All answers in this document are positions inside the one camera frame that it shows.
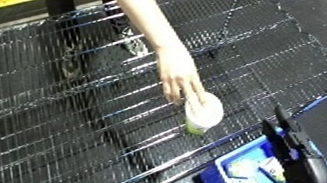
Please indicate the person's hand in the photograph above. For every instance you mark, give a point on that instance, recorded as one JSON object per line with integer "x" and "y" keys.
{"x": 178, "y": 74}

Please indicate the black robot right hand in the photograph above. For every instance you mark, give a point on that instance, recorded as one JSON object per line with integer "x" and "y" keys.
{"x": 296, "y": 157}

